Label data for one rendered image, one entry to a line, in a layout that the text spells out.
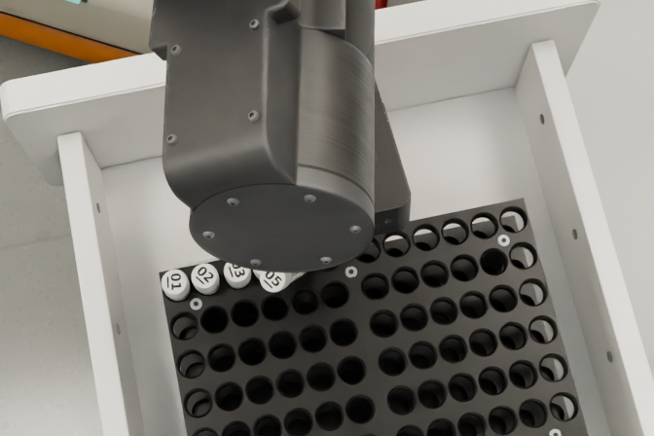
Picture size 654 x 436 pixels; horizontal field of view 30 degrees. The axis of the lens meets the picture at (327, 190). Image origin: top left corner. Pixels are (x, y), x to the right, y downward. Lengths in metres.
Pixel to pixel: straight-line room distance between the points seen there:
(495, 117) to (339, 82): 0.30
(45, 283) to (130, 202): 0.88
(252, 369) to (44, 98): 0.16
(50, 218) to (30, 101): 0.98
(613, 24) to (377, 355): 0.31
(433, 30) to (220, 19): 0.23
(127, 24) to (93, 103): 0.81
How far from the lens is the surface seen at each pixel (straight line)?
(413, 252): 0.57
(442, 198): 0.65
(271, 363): 0.56
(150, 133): 0.63
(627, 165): 0.76
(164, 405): 0.63
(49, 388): 1.51
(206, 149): 0.35
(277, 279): 0.53
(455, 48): 0.61
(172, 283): 0.56
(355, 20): 0.41
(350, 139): 0.37
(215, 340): 0.57
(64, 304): 1.52
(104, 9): 1.38
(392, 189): 0.47
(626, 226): 0.74
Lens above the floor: 1.45
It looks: 72 degrees down
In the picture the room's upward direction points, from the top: 1 degrees clockwise
